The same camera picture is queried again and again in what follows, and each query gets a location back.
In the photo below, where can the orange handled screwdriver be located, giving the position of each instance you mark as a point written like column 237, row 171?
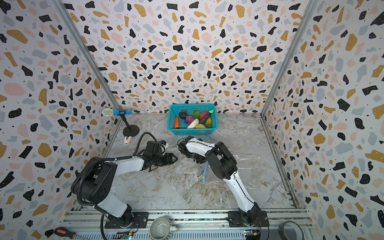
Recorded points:
column 63, row 232

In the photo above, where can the red toy pepper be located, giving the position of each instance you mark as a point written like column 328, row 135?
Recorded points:
column 203, row 115

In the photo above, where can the teal plastic basket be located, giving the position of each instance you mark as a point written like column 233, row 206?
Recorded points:
column 189, row 108

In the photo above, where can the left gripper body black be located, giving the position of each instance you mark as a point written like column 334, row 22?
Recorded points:
column 157, row 160

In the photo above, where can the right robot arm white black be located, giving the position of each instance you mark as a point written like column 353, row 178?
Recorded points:
column 224, row 166

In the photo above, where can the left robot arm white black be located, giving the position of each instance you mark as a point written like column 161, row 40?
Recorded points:
column 92, row 186

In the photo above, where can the green toy leaf vegetable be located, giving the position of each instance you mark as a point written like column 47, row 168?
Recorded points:
column 196, row 114

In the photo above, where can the yellow green toy mango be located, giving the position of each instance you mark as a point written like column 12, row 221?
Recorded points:
column 209, row 123

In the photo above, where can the clear zip top bag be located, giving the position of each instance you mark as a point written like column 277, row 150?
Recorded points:
column 250, row 181

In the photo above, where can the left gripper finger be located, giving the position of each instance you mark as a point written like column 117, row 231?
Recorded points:
column 169, row 156
column 169, row 161

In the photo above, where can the orange toy carrot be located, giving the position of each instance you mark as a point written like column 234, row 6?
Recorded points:
column 177, row 123

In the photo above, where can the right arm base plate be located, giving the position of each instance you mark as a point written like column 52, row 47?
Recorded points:
column 239, row 219

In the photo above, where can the yellow toy lemon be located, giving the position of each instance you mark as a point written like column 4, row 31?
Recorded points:
column 200, row 126

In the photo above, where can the purple toy onion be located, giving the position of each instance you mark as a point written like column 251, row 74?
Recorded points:
column 189, row 120

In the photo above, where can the grey tape roll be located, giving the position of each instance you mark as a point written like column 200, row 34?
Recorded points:
column 290, row 230

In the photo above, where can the black toy avocado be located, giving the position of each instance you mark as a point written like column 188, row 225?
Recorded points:
column 183, row 115

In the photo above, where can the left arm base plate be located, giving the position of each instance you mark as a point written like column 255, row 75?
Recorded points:
column 130, row 220

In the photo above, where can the aluminium rail frame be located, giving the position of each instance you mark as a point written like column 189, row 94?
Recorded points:
column 192, row 225

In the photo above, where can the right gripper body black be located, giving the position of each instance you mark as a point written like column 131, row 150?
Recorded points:
column 183, row 147

